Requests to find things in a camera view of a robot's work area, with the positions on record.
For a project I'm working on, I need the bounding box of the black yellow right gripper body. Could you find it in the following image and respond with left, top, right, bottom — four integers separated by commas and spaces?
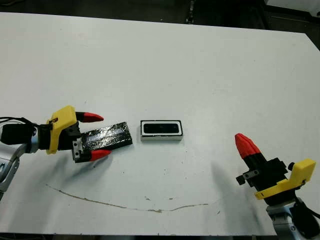
236, 157, 317, 207

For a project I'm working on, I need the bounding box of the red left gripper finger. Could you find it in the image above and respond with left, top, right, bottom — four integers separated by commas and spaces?
74, 111, 105, 124
88, 149, 113, 162

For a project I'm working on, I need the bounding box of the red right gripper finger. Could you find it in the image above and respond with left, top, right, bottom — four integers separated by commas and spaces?
234, 133, 260, 171
239, 133, 270, 169

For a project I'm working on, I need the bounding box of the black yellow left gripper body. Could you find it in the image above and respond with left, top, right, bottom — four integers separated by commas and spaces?
38, 105, 92, 165

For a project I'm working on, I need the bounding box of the black shiny box lid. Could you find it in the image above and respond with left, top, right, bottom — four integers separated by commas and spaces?
79, 121, 134, 155

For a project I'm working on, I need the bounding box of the white furniture panel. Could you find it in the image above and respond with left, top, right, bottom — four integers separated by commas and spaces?
264, 0, 320, 16

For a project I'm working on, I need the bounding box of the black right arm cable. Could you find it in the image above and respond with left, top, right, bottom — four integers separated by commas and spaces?
296, 197, 320, 221

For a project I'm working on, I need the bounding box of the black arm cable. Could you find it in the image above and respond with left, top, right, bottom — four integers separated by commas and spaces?
296, 197, 320, 221
0, 115, 40, 126

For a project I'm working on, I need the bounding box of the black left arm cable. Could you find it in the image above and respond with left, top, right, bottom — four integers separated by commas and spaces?
0, 115, 40, 126

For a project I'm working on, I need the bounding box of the white camera box base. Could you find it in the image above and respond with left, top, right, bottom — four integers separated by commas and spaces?
139, 119, 185, 142

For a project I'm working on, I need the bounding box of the dark metal floor post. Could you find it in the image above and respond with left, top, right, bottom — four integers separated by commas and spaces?
186, 0, 197, 24

